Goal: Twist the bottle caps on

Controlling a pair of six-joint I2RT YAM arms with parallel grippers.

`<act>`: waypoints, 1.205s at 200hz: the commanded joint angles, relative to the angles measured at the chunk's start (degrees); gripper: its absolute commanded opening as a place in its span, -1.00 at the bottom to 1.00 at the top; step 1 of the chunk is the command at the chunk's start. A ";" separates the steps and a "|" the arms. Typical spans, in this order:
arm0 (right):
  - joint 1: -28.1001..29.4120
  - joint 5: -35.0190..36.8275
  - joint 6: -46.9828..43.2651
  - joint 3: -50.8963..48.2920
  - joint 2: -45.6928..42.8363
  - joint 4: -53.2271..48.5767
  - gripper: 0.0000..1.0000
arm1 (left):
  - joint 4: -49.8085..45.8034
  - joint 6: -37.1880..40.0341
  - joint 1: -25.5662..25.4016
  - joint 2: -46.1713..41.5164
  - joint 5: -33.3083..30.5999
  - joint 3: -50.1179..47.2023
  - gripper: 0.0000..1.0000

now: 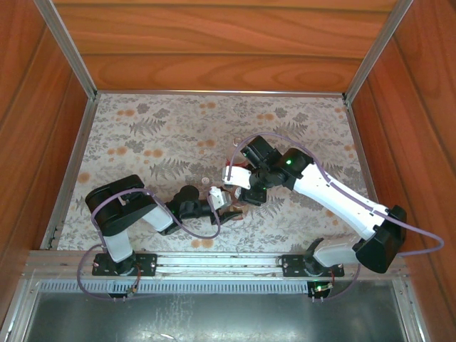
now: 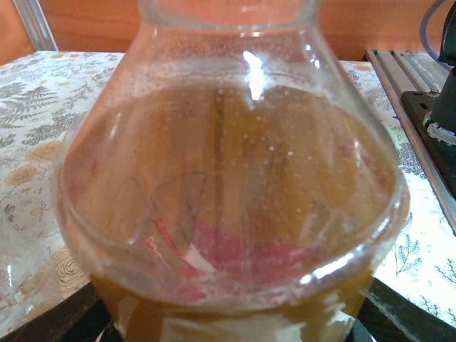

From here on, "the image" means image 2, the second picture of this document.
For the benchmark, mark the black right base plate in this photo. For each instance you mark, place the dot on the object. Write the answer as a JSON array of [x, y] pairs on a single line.
[[415, 107]]

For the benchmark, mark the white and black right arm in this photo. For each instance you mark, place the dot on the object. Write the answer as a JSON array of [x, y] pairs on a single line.
[[449, 99]]

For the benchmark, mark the small clear plastic bottle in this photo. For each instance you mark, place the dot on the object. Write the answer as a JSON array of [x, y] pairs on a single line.
[[231, 160]]

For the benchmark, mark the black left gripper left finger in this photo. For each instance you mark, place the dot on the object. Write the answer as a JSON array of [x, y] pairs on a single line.
[[71, 324]]

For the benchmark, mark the aluminium frame bar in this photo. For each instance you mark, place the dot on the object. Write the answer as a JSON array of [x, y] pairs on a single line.
[[35, 25]]

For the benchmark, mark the floral patterned tablecloth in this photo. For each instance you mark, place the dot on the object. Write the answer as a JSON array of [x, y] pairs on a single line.
[[32, 107]]

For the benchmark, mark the aluminium mounting rail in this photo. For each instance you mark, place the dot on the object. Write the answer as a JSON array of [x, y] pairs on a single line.
[[402, 75]]

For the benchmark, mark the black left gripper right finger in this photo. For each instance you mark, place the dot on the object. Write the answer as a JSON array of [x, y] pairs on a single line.
[[399, 320]]

